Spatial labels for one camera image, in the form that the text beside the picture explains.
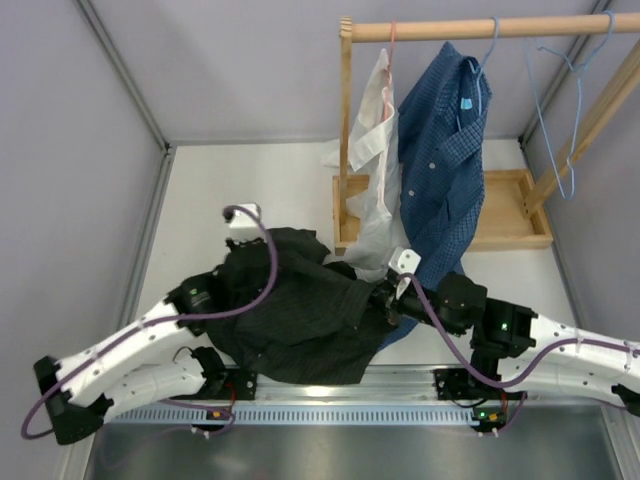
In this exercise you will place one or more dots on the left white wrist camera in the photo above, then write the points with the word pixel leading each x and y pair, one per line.
pixel 242 227

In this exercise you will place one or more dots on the grey slotted cable duct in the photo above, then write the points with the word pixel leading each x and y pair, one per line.
pixel 322 415

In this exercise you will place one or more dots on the right aluminium frame post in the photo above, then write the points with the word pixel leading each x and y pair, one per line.
pixel 573 65

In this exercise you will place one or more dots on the blue hanger holding shirt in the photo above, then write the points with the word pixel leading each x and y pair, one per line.
pixel 484 94

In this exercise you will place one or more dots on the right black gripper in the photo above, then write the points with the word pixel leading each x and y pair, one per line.
pixel 383 297

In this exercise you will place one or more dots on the left aluminium frame post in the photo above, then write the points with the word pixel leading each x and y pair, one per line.
pixel 90 15

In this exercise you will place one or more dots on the blue checked shirt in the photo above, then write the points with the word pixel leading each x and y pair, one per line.
pixel 440 151

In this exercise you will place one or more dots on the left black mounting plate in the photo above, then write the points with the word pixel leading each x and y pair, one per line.
pixel 229 384

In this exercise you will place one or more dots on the black pinstripe shirt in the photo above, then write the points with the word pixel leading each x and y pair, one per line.
pixel 317 326

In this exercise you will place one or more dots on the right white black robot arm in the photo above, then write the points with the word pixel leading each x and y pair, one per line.
pixel 508 347

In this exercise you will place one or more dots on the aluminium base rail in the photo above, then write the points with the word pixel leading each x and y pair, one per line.
pixel 378 384

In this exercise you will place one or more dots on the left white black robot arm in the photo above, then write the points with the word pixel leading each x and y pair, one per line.
pixel 150 360

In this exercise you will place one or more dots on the blue wire hanger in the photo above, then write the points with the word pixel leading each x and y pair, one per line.
pixel 562 165

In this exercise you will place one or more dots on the wooden clothes rack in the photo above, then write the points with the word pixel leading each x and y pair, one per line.
pixel 512 216

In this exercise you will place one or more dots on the white shirt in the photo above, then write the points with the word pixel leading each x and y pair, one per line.
pixel 373 151

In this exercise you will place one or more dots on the pink wire hanger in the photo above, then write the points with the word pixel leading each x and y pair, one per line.
pixel 386 112

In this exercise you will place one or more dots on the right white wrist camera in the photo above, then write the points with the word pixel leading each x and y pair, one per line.
pixel 402 265

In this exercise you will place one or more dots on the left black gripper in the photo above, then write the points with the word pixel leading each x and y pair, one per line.
pixel 231 243

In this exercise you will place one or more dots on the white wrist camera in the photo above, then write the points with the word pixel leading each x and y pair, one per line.
pixel 402 265
pixel 242 227

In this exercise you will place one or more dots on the aluminium frame post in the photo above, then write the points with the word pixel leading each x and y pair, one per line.
pixel 90 15
pixel 573 65

